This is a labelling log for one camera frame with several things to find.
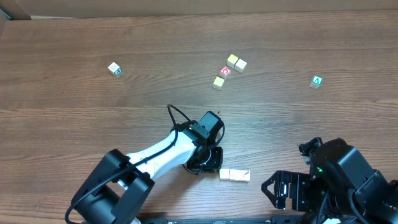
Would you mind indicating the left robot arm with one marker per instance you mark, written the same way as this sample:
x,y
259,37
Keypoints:
x,y
118,186

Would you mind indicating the yellow block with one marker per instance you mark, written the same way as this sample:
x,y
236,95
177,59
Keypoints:
x,y
218,83
224,174
231,61

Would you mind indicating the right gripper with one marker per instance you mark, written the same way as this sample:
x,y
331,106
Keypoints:
x,y
292,187

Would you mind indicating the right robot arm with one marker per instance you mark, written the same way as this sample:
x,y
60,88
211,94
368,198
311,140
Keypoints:
x,y
340,185

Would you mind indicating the white block far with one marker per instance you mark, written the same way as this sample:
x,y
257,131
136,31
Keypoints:
x,y
240,65

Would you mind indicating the white block green side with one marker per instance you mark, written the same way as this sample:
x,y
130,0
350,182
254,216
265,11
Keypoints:
x,y
115,69

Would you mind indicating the white block red mark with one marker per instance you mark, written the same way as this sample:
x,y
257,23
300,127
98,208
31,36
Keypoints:
x,y
244,175

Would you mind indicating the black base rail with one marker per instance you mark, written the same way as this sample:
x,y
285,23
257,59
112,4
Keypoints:
x,y
284,219

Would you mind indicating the green letter block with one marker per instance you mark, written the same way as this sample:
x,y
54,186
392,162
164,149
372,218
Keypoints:
x,y
316,82

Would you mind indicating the red circle block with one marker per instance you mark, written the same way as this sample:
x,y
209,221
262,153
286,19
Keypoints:
x,y
225,72

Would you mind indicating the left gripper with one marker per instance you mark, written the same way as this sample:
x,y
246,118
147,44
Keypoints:
x,y
216,165

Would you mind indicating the white block green edge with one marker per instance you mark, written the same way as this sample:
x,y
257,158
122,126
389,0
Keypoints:
x,y
234,175

